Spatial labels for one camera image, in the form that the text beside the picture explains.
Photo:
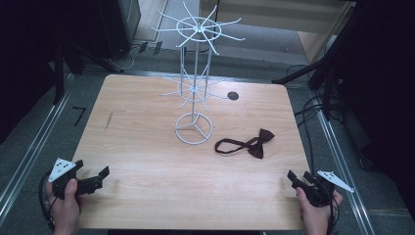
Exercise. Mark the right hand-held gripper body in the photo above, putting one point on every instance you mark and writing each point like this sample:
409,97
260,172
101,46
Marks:
321,189

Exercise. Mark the black cabinet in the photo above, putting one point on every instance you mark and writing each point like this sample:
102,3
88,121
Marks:
117,26

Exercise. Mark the dark red bow tie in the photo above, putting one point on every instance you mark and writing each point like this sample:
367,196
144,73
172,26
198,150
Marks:
250,144

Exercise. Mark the person's left hand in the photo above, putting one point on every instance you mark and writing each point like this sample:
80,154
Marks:
67,210

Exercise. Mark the person's right hand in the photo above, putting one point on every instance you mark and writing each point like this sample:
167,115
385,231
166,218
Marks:
318,215

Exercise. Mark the black metal stand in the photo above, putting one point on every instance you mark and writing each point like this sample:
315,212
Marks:
65,62
321,78

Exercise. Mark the metal floor rail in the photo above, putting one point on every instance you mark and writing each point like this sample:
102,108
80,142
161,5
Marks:
345,169
31,153

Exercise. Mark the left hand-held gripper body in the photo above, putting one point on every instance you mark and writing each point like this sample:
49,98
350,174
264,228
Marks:
65,178

